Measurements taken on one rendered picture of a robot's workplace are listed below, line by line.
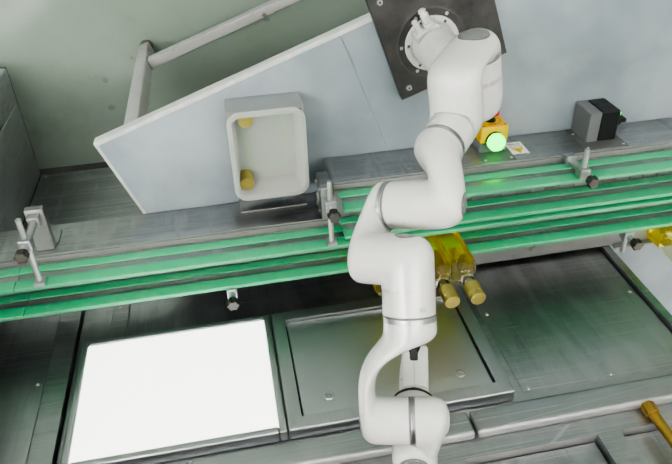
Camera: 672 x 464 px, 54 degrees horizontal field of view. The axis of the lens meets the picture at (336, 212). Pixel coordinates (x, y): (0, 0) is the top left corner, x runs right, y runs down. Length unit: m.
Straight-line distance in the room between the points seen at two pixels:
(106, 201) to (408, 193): 1.28
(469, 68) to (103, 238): 0.92
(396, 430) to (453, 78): 0.58
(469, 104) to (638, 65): 0.76
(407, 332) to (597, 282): 0.87
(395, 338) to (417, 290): 0.08
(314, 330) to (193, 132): 0.54
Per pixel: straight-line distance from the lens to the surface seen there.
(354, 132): 1.60
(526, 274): 1.79
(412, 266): 1.00
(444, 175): 1.05
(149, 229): 1.60
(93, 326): 1.72
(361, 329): 1.53
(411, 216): 1.08
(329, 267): 1.56
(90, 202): 2.18
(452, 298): 1.42
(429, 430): 1.07
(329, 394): 1.40
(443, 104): 1.15
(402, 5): 1.48
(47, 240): 1.61
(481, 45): 1.22
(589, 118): 1.73
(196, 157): 1.59
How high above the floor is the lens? 2.15
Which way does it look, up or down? 55 degrees down
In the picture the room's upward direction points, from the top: 161 degrees clockwise
